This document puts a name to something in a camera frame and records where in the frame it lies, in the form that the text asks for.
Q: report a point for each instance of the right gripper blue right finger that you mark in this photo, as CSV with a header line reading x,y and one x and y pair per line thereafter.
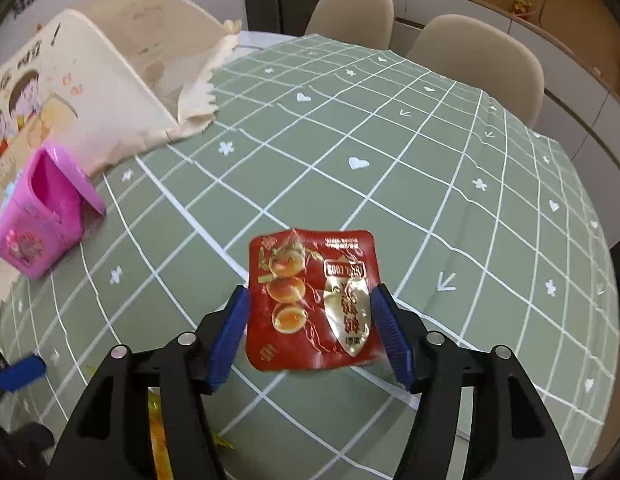
x,y
399,350

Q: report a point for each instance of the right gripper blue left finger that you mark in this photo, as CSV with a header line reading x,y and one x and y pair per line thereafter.
x,y
223,332

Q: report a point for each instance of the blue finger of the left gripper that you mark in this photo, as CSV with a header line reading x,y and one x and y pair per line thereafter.
x,y
21,373

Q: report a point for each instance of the red egg snack packet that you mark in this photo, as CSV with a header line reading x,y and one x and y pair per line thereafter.
x,y
310,300

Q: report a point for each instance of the green grid tablecloth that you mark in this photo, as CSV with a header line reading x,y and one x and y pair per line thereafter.
x,y
482,226

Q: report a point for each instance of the pink toy box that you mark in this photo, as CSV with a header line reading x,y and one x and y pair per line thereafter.
x,y
43,216

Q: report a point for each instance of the beige mesh food cover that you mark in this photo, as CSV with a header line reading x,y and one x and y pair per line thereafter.
x,y
109,80

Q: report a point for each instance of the beige chair middle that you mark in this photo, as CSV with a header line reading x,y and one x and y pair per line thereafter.
x,y
481,55

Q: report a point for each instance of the beige chair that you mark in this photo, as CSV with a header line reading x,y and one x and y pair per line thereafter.
x,y
481,55
367,23

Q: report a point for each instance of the beige chair far left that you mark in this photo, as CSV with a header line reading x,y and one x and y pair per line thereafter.
x,y
367,23

